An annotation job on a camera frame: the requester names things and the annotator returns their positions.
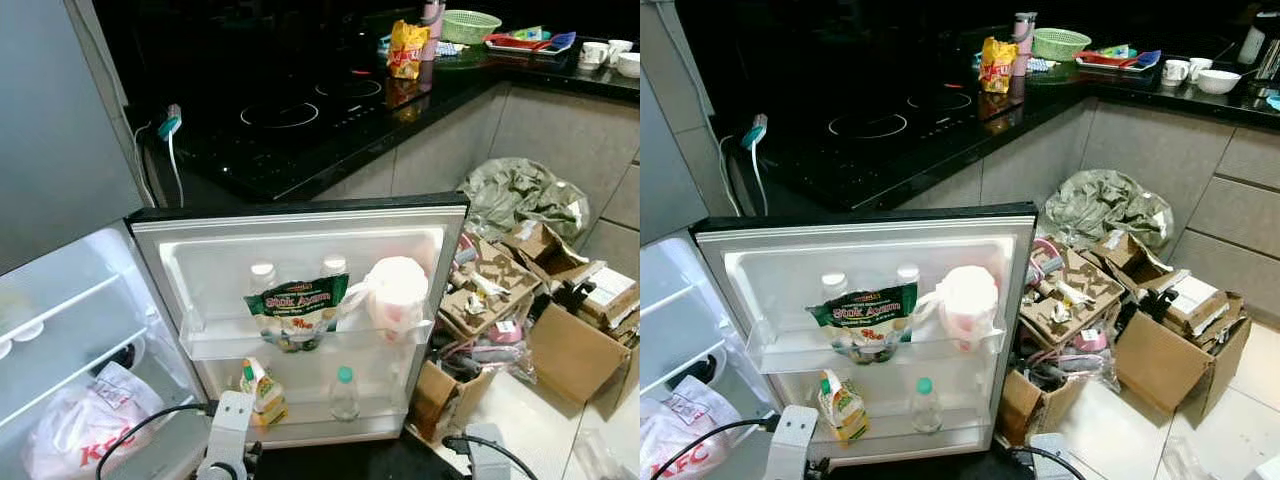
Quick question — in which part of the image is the white KFC plastic bag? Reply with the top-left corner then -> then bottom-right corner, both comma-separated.
640,375 -> 746,480
24,361 -> 167,480

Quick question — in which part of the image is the white lined fridge door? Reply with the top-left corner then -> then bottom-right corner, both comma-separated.
124,193 -> 472,449
689,203 -> 1040,468

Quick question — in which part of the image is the clear fridge door bin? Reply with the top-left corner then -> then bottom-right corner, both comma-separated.
745,320 -> 1006,376
198,395 -> 413,449
178,312 -> 438,363
770,410 -> 991,468

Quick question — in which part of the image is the glass fridge shelf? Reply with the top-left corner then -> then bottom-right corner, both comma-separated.
640,338 -> 731,401
0,270 -> 129,361
0,328 -> 161,431
640,280 -> 713,331

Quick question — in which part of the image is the grey fridge cabinet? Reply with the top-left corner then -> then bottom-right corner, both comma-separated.
0,218 -> 209,480
640,228 -> 776,480

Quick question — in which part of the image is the small bottle green cap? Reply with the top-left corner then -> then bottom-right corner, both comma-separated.
329,365 -> 362,423
910,376 -> 943,435

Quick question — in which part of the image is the small dark bowl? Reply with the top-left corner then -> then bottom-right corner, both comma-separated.
668,355 -> 719,391
93,343 -> 138,378

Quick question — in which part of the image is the green chicken stock pouch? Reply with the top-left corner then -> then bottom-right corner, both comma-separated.
243,272 -> 352,354
806,283 -> 919,365

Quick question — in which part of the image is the large open cardboard box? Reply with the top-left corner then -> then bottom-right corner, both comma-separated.
408,228 -> 549,443
995,238 -> 1126,449

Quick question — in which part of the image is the white bag wrapped bucket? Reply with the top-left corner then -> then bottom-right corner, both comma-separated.
338,256 -> 432,345
912,265 -> 1000,353

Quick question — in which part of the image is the plain brown cardboard box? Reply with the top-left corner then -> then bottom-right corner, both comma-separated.
1113,295 -> 1253,419
524,300 -> 640,408

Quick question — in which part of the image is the white flat box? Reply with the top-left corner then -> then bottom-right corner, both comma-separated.
1163,273 -> 1231,339
578,265 -> 640,333

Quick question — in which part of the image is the pink round container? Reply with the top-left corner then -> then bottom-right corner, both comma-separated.
480,318 -> 528,348
1068,328 -> 1111,357

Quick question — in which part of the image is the black kitchen countertop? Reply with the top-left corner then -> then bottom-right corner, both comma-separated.
93,0 -> 640,207
675,0 -> 1280,213

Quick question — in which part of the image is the cut out cardboard sheet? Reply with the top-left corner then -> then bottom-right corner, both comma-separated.
438,232 -> 546,339
1020,243 -> 1126,351

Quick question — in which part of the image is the small open cardboard box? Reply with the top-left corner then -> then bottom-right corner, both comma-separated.
1088,230 -> 1191,301
500,219 -> 607,293

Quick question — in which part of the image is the black induction hob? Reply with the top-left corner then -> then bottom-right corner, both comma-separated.
775,70 -> 1011,186
195,55 -> 426,176

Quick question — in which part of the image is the grey green crumpled bag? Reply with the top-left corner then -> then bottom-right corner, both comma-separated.
457,156 -> 593,245
1043,168 -> 1176,253

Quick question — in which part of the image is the grey kitchen cabinet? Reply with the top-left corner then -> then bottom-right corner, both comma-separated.
305,75 -> 640,276
895,85 -> 1280,331

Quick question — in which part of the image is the yellow red snack packet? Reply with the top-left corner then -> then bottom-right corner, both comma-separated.
387,19 -> 432,82
979,36 -> 1020,96

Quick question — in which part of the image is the pink tumbler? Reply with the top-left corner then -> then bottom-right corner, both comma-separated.
1011,11 -> 1039,78
419,0 -> 447,64

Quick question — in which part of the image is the green plastic basket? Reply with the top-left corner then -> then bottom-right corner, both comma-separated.
440,9 -> 504,47
1031,27 -> 1093,63

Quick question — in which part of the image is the white serving tray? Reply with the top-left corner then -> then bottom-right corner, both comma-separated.
1075,44 -> 1163,73
482,28 -> 579,58

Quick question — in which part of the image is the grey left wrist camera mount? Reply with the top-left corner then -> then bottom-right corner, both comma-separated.
197,390 -> 257,480
765,404 -> 821,480

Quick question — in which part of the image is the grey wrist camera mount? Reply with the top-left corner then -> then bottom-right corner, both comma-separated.
464,422 -> 514,480
765,404 -> 821,480
1030,432 -> 1079,480
197,390 -> 257,480

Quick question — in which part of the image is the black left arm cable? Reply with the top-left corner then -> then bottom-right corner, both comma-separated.
95,402 -> 216,480
650,415 -> 781,480

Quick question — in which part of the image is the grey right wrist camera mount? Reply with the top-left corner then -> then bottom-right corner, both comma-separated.
464,422 -> 514,480
1030,432 -> 1079,480

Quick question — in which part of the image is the white charger cable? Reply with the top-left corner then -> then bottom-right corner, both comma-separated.
718,130 -> 771,219
132,118 -> 188,211

